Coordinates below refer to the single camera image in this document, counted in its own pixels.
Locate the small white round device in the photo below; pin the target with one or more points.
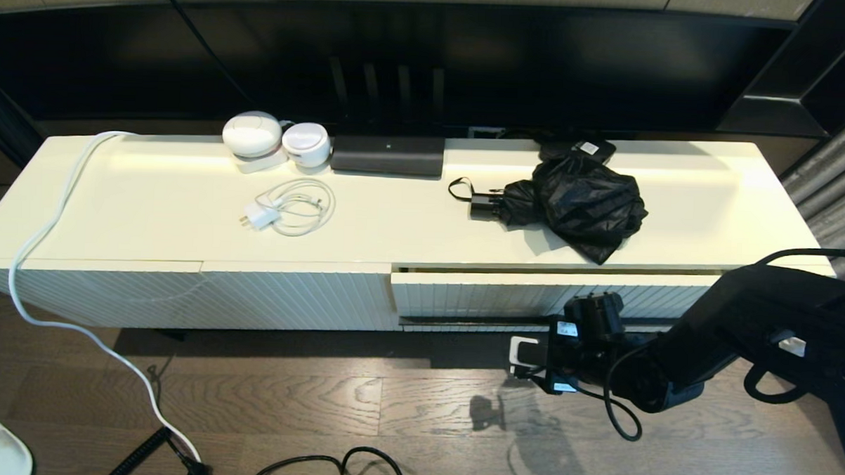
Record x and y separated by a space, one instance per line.
306 144

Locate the black set-top box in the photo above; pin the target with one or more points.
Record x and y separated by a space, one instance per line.
589 147

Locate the black folding umbrella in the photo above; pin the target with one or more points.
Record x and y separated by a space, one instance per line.
578 201

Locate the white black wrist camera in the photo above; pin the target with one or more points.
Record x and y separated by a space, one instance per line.
531 355

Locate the white fluted curved cabinet panel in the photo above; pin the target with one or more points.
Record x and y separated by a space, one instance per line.
97 296

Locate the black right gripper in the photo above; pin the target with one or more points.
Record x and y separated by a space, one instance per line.
587 363

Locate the black television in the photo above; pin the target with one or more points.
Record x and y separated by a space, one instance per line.
541 73

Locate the white fluted flat cabinet door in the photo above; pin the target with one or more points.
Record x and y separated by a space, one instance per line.
308 297

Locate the grey curtain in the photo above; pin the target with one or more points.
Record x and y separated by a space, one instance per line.
838 196

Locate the cream TV cabinet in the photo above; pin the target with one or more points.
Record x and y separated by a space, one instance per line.
149 207

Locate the black wall shelf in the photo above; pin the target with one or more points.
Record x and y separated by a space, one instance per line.
822 69

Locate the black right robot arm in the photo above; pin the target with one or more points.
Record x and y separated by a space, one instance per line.
743 312

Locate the black router with antennas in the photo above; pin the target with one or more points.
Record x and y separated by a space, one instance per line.
387 154

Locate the white fluted drawer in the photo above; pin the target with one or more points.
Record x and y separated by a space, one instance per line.
477 296

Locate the large white dome device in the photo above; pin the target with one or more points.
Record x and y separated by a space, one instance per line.
252 133

